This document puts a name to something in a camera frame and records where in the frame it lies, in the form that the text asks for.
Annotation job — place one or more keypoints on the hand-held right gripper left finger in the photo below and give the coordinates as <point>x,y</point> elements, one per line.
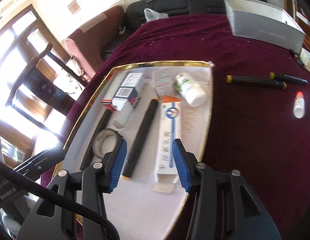
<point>117,165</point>

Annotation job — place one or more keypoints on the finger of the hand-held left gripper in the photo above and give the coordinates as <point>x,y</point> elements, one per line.
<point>37,161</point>

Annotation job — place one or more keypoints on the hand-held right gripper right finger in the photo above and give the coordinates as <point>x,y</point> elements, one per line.
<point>181,165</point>

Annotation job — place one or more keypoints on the purple capped black marker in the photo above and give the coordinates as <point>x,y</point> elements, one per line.
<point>97,140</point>

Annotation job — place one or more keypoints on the black tape roll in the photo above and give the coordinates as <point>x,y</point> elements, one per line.
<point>102,135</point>

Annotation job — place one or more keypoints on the blue white medicine box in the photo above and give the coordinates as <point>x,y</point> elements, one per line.
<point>167,130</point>

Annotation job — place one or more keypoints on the peach capped black marker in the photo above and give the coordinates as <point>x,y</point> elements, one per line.
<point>142,135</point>

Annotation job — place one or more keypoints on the white gold edged tray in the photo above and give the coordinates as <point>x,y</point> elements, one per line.
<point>135,205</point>

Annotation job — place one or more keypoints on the white red carton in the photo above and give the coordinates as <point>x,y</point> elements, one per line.
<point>108,105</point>

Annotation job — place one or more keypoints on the green label white bottle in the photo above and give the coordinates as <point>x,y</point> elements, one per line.
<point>192,92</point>

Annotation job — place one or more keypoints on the white blue carton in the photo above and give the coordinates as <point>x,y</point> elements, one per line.
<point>130,90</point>

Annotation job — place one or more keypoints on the small white carton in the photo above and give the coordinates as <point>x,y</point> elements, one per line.
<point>162,80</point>

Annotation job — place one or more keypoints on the yellow capped black marker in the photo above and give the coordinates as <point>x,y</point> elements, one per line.
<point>255,81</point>

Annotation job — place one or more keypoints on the small orange capped white bottle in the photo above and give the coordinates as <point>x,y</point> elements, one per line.
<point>298,108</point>

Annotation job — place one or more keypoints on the dark wooden chair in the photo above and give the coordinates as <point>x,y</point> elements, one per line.
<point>47,90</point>

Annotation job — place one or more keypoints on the white plastic bag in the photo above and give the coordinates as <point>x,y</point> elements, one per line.
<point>152,15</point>

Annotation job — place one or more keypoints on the grey shoe box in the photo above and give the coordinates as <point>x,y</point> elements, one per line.
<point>260,30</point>

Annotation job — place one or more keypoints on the black leather sofa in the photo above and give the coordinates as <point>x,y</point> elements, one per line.
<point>182,2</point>

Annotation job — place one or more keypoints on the wooden window frame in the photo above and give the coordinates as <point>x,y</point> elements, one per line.
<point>51,70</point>

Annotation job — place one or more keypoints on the small wall plaque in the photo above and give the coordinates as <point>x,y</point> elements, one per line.
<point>74,7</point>

